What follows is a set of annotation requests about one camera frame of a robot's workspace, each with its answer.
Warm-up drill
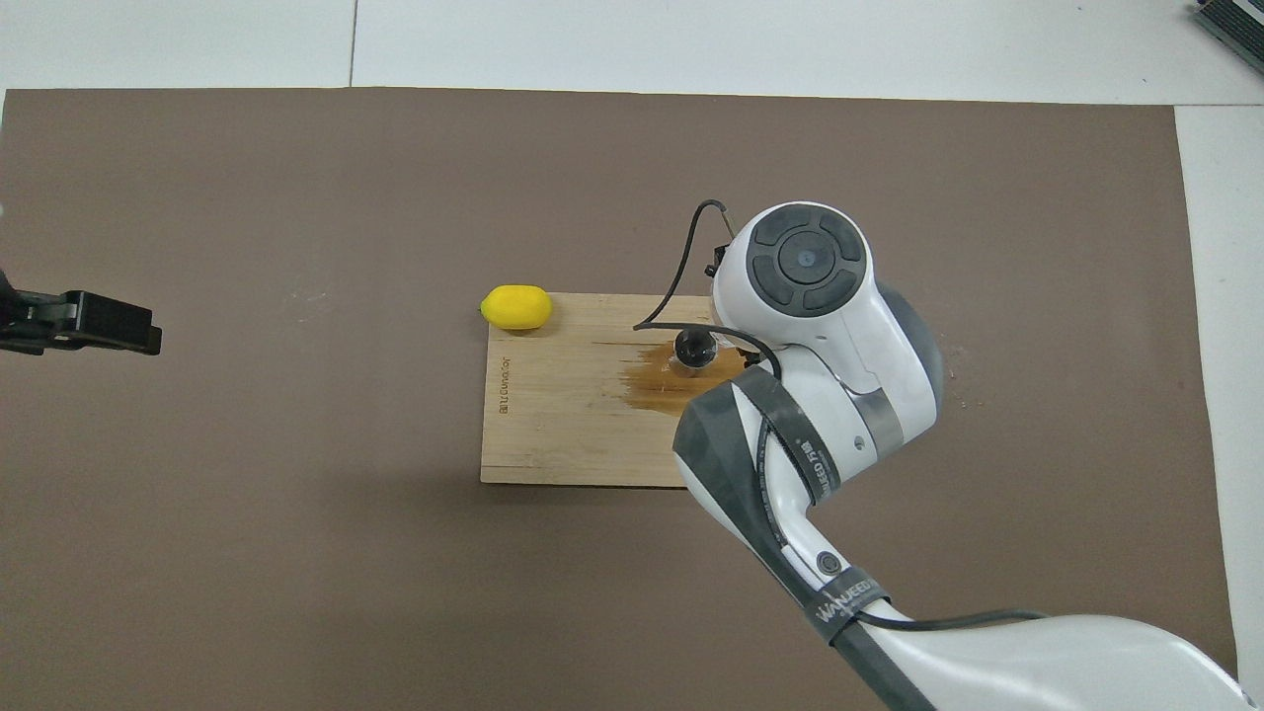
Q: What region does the brown table mat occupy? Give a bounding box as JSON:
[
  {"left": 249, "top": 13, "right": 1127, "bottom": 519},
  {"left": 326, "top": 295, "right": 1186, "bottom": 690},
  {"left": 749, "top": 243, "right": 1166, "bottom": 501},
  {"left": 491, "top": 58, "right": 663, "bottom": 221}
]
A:
[{"left": 0, "top": 87, "right": 1243, "bottom": 711}]

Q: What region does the steel jigger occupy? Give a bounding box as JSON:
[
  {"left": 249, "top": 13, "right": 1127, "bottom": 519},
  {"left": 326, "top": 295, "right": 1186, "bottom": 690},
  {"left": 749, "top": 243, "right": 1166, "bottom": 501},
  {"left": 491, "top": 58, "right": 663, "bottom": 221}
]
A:
[{"left": 671, "top": 328, "right": 720, "bottom": 376}]

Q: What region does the yellow lemon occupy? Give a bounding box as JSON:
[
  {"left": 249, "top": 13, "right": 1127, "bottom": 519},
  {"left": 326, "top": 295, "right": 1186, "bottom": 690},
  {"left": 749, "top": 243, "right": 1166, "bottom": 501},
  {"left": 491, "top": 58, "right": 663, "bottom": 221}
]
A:
[{"left": 480, "top": 284, "right": 554, "bottom": 331}]

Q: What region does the stained wooden cutting board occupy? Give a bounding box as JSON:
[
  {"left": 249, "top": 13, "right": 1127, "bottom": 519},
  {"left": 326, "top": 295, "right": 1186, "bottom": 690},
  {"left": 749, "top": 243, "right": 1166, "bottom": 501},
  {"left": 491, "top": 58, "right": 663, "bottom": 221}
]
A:
[{"left": 480, "top": 292, "right": 753, "bottom": 489}]

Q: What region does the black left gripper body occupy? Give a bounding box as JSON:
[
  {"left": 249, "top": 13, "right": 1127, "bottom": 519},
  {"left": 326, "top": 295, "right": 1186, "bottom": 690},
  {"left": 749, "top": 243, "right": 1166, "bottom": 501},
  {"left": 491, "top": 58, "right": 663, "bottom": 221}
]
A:
[{"left": 0, "top": 267, "right": 68, "bottom": 355}]

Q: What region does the grey ribbed device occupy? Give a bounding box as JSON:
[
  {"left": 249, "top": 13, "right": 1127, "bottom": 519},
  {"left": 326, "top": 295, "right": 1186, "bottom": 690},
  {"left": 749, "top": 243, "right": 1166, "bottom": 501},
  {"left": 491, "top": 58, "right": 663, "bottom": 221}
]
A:
[{"left": 1190, "top": 0, "right": 1264, "bottom": 62}]

